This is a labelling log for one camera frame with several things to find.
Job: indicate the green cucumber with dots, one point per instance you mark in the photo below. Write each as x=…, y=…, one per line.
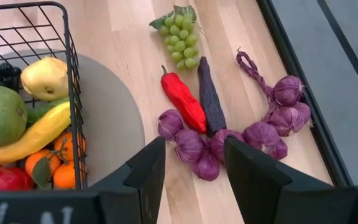
x=39, y=112

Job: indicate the red bell pepper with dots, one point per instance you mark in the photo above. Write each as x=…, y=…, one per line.
x=2, y=179

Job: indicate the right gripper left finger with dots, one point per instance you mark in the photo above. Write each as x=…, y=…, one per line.
x=120, y=199

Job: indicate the black frame bar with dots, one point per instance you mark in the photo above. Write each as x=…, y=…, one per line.
x=350, y=56

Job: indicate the yellow banana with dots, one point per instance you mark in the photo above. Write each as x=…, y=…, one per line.
x=33, y=138

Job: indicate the red chili pepper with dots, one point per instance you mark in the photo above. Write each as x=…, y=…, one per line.
x=185, y=102

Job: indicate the round grey textured mat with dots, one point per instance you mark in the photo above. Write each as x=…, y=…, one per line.
x=110, y=124

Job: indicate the green grape bunch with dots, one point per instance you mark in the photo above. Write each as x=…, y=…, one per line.
x=180, y=40

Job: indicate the purple garlic braid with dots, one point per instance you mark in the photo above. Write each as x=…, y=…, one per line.
x=287, y=118

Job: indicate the orange tangerine cluster with leaves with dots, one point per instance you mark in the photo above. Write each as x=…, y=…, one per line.
x=64, y=175

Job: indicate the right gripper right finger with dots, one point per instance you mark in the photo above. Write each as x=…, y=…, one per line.
x=275, y=199

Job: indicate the black table edge rail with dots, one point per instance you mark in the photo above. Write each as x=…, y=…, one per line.
x=306, y=93

